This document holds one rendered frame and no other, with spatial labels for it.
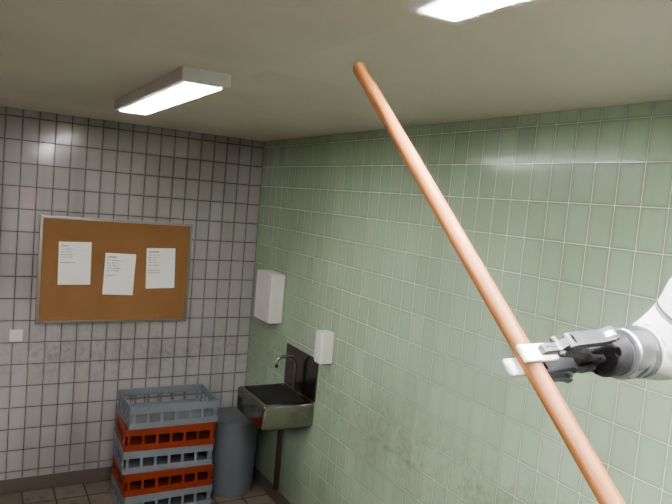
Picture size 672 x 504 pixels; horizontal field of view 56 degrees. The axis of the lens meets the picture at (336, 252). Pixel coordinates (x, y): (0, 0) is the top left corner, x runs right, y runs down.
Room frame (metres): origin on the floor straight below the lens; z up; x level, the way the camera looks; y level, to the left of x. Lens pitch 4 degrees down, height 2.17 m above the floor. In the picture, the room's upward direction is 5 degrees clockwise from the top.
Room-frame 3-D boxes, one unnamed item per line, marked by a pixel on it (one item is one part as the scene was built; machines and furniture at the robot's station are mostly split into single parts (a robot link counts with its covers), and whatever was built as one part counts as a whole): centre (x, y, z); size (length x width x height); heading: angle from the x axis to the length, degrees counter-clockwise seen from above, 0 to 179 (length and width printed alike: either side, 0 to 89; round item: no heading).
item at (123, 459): (4.25, 1.08, 0.38); 0.60 x 0.40 x 0.15; 118
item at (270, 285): (4.58, 0.46, 1.45); 0.28 x 0.11 x 0.36; 30
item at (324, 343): (3.84, 0.02, 1.28); 0.09 x 0.09 x 0.20; 30
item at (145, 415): (4.26, 1.07, 0.68); 0.60 x 0.40 x 0.15; 120
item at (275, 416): (4.08, 0.32, 0.69); 0.46 x 0.36 x 0.94; 30
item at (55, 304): (4.46, 1.54, 1.55); 1.04 x 0.02 x 0.74; 120
